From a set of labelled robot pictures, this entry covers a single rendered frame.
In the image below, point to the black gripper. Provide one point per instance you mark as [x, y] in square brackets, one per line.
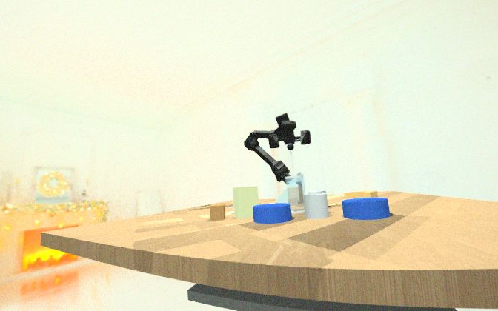
[304, 138]

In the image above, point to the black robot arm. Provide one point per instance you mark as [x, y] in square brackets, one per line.
[251, 143]

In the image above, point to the blue short cylinder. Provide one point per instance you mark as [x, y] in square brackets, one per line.
[272, 213]
[366, 208]

